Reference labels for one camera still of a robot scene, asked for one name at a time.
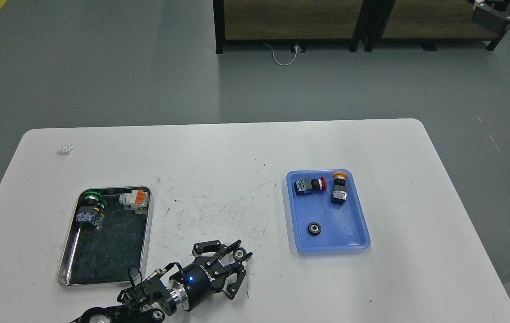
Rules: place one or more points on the yellow push button switch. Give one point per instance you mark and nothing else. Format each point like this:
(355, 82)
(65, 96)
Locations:
(340, 190)

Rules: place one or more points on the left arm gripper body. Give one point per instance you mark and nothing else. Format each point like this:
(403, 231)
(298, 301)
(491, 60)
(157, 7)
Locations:
(197, 282)

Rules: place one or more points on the silver metal tray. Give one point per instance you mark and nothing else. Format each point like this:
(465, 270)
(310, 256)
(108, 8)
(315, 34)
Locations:
(117, 250)

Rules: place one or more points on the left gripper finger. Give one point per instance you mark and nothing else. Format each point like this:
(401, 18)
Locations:
(209, 254)
(238, 269)

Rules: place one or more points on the white orange connector block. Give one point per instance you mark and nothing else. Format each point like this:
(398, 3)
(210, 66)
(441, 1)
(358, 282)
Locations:
(136, 200)

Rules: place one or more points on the wooden cabinet right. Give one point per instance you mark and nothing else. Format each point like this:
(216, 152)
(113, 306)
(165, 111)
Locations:
(421, 21)

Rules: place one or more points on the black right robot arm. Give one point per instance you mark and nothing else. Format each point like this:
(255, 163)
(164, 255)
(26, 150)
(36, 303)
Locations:
(499, 34)

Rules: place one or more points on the red push button switch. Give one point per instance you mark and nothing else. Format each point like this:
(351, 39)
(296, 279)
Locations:
(305, 186)

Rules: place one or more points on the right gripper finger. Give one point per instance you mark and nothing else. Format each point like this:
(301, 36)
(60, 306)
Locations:
(493, 16)

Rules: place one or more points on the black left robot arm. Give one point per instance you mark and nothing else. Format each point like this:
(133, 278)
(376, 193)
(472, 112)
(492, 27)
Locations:
(149, 301)

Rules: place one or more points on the small white plastic part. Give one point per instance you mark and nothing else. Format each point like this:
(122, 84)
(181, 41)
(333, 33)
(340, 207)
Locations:
(66, 149)

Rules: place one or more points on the blue plastic tray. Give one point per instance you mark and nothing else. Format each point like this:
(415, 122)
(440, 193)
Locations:
(343, 227)

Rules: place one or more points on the green push button switch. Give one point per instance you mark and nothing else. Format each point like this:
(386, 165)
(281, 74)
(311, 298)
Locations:
(89, 213)

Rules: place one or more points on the wooden cabinet left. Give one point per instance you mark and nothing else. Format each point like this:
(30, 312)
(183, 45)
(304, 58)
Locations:
(288, 21)

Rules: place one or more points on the wooden cabinet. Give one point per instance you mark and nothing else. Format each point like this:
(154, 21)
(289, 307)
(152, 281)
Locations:
(421, 21)
(288, 21)

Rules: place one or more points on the black gear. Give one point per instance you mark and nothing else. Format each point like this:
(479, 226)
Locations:
(238, 254)
(314, 228)

